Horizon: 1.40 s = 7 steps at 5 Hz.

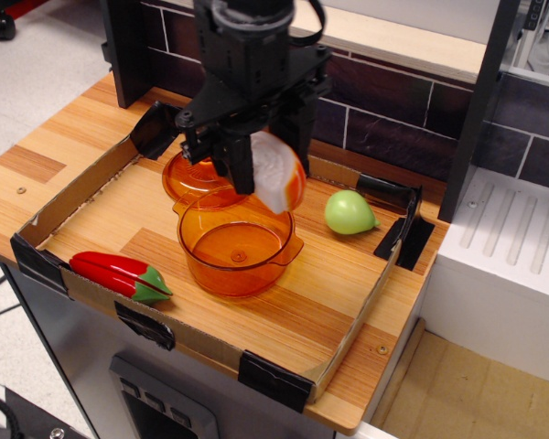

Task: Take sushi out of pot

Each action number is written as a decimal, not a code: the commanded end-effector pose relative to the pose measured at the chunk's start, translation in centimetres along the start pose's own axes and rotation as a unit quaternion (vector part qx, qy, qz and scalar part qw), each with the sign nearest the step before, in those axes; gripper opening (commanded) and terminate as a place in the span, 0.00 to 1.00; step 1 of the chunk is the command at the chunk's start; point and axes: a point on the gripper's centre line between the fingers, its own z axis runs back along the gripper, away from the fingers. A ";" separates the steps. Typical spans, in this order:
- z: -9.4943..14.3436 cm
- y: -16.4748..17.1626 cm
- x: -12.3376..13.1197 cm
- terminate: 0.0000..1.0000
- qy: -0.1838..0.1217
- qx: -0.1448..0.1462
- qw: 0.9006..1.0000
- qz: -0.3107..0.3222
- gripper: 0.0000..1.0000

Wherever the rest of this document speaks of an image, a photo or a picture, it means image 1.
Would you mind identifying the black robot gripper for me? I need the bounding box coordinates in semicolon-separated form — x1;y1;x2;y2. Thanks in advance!
176;1;331;195

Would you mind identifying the white and orange toy sushi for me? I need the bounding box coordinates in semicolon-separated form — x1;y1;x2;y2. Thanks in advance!
251;131;307;214

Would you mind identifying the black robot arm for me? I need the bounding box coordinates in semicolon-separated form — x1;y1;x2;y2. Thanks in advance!
176;1;331;195

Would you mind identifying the orange transparent pot lid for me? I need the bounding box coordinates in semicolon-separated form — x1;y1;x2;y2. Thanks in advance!
162;153;247;213

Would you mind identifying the orange transparent plastic pot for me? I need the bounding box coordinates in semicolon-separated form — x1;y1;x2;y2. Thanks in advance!
173;187;304;297

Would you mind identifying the cardboard fence with black tape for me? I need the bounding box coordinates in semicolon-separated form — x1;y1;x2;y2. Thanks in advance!
13;97;447;430

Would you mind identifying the green toy pear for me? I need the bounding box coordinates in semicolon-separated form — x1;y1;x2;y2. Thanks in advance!
324;190;381;235

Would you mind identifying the red toy chili pepper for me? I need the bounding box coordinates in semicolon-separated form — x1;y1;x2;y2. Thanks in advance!
70;252;172;305

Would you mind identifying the white dish drainer sink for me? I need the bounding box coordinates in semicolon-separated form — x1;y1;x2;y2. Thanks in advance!
421;168;549;381

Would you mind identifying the black caster wheel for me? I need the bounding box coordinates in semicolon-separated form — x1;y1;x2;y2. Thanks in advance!
0;11;16;41

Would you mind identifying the grey oven control panel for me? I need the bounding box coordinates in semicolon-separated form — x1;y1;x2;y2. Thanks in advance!
110;356;220;438

